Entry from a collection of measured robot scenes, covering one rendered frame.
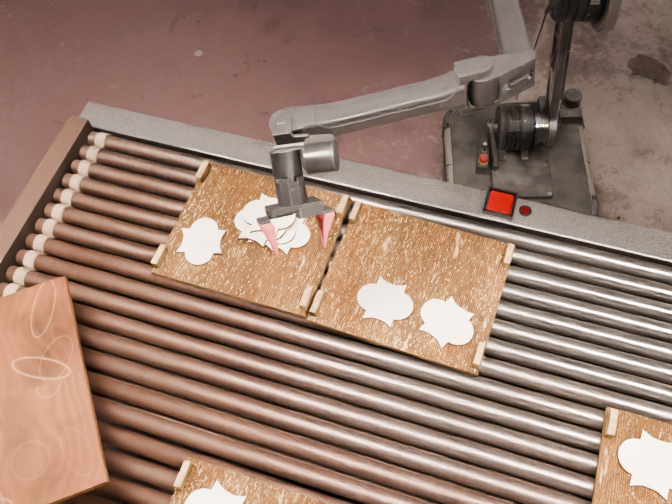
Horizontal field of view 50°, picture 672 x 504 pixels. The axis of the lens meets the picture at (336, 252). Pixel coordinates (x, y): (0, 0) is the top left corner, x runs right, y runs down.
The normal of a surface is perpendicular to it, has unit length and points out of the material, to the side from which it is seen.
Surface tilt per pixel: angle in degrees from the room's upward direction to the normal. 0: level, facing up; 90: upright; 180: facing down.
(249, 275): 0
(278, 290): 0
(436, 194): 0
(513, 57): 8
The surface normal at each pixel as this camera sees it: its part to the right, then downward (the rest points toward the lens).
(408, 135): -0.07, -0.49
